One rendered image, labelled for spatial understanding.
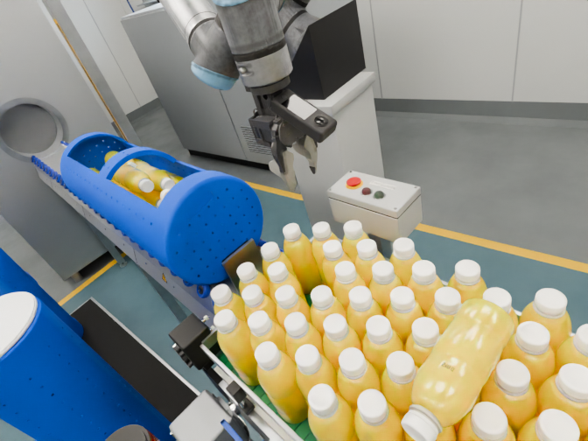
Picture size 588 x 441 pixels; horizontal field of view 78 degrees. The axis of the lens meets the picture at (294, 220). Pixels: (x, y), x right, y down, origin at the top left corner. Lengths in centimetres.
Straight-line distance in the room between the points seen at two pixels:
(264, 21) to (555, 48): 286
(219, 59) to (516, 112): 299
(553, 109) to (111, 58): 557
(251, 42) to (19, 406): 104
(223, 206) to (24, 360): 62
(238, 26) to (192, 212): 43
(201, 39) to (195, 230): 40
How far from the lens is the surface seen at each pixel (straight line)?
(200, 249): 91
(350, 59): 160
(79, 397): 130
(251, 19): 62
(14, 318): 122
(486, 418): 56
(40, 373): 121
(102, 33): 649
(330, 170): 158
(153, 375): 205
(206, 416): 92
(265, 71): 63
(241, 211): 95
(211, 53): 77
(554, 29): 329
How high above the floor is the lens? 160
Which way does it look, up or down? 36 degrees down
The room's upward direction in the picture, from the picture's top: 19 degrees counter-clockwise
